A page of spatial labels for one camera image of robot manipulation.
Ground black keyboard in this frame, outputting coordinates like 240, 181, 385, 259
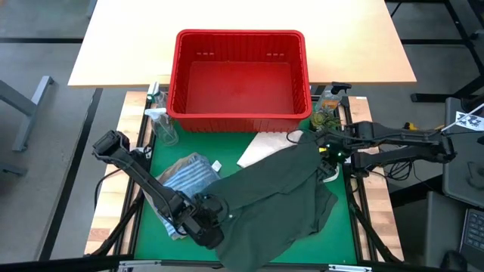
459, 207, 484, 265

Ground dark grey desk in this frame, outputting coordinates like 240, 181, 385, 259
442, 97, 484, 209

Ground cream canvas tote bag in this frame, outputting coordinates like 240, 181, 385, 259
237, 130, 340, 184

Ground amber spray bottle black trigger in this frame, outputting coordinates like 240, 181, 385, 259
315, 82, 352, 113

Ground black aluminium table frame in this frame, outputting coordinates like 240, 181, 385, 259
113, 86, 404, 265

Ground small potted succulent plant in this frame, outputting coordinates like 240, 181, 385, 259
309, 107, 343, 131

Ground clear plastic spray bottle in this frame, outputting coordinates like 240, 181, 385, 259
144, 107, 179, 147

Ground thin white rod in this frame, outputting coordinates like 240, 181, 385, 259
440, 102, 484, 132

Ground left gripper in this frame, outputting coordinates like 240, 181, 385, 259
181, 194, 230, 250

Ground black table base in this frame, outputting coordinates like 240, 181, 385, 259
410, 0, 484, 104

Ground silver camera mount bar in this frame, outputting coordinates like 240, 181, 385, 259
116, 259, 374, 272

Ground yellow extension cord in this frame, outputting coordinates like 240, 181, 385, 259
402, 121, 447, 133

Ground light wooden table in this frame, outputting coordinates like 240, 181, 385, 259
67, 0, 417, 88

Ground black computer mouse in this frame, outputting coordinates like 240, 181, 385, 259
440, 249, 470, 272

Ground khaki trousers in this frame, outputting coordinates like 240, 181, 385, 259
145, 154, 201, 241

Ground white printed flag tag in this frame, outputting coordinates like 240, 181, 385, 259
455, 110, 484, 132

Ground red plastic laundry bin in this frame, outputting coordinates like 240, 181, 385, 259
166, 29, 313, 133

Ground dark green garment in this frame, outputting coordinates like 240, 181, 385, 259
203, 131, 340, 272

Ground blue striped shirt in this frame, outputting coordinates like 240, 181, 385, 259
160, 153, 222, 240

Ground grey metal table leg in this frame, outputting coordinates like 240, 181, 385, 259
0, 75, 58, 177

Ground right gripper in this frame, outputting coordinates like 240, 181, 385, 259
315, 124, 360, 178

